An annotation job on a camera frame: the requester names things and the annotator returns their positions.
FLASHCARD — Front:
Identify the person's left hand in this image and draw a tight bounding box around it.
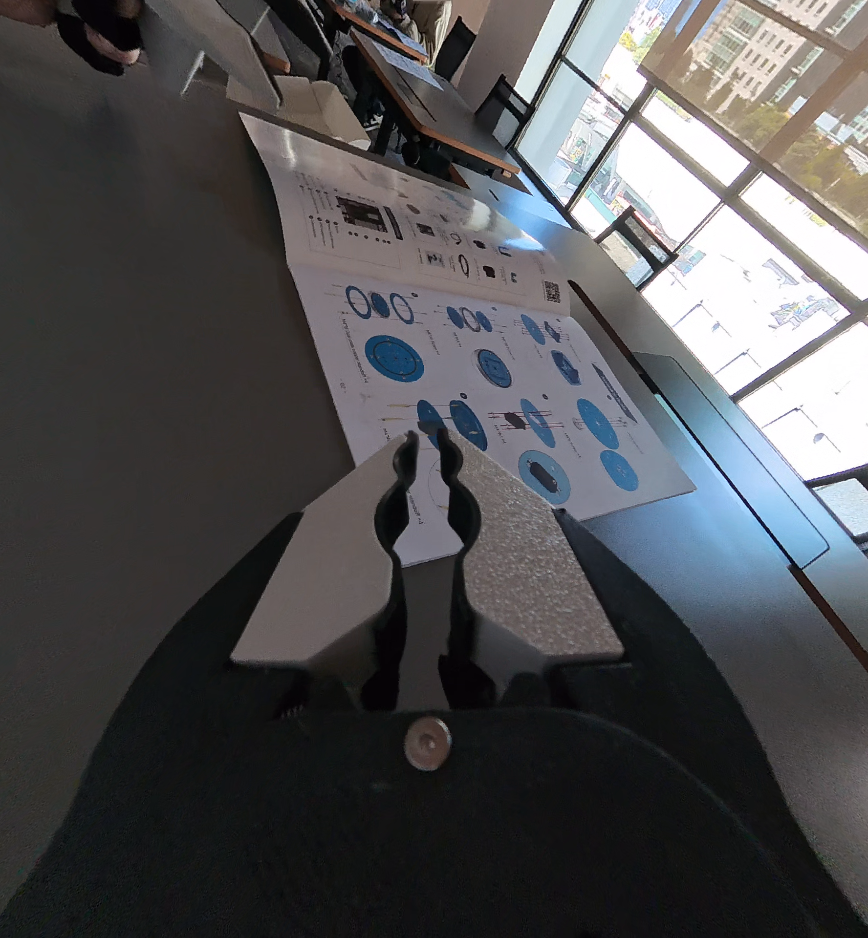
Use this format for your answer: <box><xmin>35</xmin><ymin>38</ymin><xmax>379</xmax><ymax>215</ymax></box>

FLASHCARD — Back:
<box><xmin>53</xmin><ymin>0</ymin><xmax>149</xmax><ymax>68</ymax></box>

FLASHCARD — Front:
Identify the dark desk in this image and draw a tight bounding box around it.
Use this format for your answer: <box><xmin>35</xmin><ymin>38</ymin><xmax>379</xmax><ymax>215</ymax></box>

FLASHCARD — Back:
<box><xmin>0</xmin><ymin>0</ymin><xmax>868</xmax><ymax>938</ymax></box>

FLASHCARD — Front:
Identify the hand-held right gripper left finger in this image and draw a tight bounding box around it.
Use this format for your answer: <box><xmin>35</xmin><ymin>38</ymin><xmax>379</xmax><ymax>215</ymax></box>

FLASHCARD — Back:
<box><xmin>230</xmin><ymin>431</ymin><xmax>420</xmax><ymax>712</ymax></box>

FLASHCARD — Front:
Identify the white cardboard box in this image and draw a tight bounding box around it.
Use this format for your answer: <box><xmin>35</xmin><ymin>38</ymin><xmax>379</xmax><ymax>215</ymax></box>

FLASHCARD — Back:
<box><xmin>226</xmin><ymin>73</ymin><xmax>371</xmax><ymax>148</ymax></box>

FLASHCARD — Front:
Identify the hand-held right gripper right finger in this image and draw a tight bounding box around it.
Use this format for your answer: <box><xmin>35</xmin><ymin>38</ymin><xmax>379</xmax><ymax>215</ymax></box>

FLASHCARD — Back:
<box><xmin>436</xmin><ymin>428</ymin><xmax>626</xmax><ymax>712</ymax></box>

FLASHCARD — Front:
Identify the dark desk cable flap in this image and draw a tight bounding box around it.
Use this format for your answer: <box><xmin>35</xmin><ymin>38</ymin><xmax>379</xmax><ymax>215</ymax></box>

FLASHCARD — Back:
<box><xmin>633</xmin><ymin>352</ymin><xmax>831</xmax><ymax>571</ymax></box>

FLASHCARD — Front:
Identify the large grid window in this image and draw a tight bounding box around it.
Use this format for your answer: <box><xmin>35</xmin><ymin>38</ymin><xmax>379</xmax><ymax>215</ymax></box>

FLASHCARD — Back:
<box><xmin>515</xmin><ymin>0</ymin><xmax>868</xmax><ymax>565</ymax></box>

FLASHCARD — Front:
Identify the instruction manual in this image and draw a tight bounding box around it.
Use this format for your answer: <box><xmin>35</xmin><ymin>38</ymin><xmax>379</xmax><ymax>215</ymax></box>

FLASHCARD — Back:
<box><xmin>238</xmin><ymin>111</ymin><xmax>696</xmax><ymax>567</ymax></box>

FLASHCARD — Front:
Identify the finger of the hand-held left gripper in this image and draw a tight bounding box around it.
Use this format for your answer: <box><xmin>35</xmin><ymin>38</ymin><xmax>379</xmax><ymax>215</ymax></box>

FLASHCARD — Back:
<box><xmin>143</xmin><ymin>0</ymin><xmax>287</xmax><ymax>111</ymax></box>

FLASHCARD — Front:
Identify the black chair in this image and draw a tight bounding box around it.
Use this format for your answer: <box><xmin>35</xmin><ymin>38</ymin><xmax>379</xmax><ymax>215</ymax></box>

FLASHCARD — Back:
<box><xmin>474</xmin><ymin>73</ymin><xmax>536</xmax><ymax>148</ymax></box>
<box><xmin>434</xmin><ymin>15</ymin><xmax>477</xmax><ymax>82</ymax></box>

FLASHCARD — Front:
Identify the wooden-edged grey desk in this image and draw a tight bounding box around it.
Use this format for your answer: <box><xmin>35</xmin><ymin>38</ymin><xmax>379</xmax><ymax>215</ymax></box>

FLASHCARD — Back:
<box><xmin>349</xmin><ymin>29</ymin><xmax>521</xmax><ymax>177</ymax></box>
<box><xmin>324</xmin><ymin>0</ymin><xmax>429</xmax><ymax>63</ymax></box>

